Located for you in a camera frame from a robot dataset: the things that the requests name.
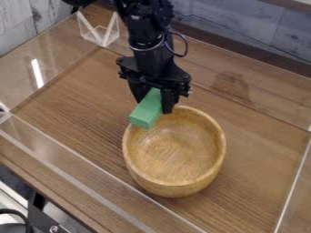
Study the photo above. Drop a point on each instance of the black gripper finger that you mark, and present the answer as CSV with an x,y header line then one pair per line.
x,y
169,99
138,90

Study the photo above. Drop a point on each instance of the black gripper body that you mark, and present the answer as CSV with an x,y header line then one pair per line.
x,y
150,65

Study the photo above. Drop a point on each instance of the green rectangular stick block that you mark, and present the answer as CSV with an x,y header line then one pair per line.
x,y
146,110

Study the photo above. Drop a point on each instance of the wooden bowl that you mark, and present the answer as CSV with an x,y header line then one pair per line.
x,y
174,158

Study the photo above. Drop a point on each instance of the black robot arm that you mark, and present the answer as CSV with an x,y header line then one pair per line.
x,y
154,44

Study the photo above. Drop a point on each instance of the black table leg clamp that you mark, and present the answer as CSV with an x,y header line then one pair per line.
x,y
22,216

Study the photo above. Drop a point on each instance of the clear acrylic corner bracket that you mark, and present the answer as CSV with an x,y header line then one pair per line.
x,y
98,35

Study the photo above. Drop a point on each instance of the clear acrylic side wall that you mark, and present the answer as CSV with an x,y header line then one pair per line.
x,y
98,199

